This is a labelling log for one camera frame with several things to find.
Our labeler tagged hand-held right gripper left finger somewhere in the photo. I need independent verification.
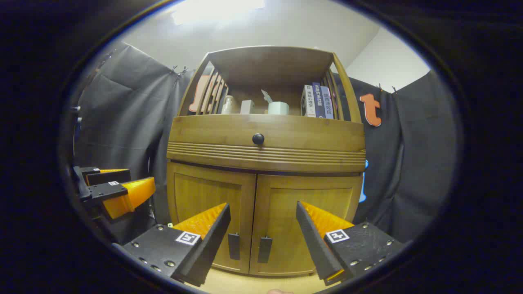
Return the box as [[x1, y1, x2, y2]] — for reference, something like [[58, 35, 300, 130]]
[[112, 202, 231, 287]]

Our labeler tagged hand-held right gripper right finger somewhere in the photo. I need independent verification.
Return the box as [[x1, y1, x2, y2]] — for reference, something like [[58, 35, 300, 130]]
[[296, 201, 405, 286]]

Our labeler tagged black door handle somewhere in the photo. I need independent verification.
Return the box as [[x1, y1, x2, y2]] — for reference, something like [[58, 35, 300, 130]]
[[228, 233, 241, 261], [257, 236, 273, 264]]

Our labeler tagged wooden cabinet door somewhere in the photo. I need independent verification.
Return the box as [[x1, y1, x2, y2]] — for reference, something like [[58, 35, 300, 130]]
[[249, 174, 364, 277], [167, 161, 257, 275]]

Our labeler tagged wooden double-door shoe cabinet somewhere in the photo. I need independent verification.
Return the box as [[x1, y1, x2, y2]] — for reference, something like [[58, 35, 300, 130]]
[[165, 46, 367, 278]]

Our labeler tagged wooden cabinet drawer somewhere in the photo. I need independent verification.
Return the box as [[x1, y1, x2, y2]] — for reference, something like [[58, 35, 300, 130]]
[[167, 114, 366, 173]]

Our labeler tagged black backdrop cloth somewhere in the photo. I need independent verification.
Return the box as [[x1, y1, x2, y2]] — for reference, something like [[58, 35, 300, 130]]
[[74, 41, 458, 245]]

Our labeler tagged pale green cup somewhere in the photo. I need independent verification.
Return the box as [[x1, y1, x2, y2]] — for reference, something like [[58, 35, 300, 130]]
[[268, 101, 290, 116]]

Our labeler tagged light blue book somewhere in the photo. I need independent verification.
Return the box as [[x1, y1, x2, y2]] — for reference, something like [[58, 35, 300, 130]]
[[320, 86, 335, 120]]

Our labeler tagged white book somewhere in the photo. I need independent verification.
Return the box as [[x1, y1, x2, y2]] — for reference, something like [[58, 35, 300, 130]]
[[301, 85, 317, 118]]

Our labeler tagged dark blue book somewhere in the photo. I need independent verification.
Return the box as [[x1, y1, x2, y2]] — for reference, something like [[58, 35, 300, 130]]
[[312, 82, 326, 119]]

